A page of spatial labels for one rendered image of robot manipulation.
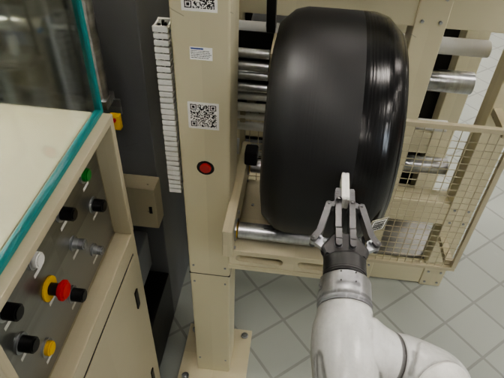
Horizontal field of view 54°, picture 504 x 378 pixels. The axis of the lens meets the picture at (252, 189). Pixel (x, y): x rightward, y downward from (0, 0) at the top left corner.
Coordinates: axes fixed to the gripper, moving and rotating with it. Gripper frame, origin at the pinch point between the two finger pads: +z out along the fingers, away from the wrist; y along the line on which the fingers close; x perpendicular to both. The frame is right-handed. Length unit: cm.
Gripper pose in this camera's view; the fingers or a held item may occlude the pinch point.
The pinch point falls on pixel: (344, 190)
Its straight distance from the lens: 99.5
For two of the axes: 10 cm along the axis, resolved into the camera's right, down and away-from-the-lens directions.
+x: -0.2, 6.4, 7.6
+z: 1.2, -7.6, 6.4
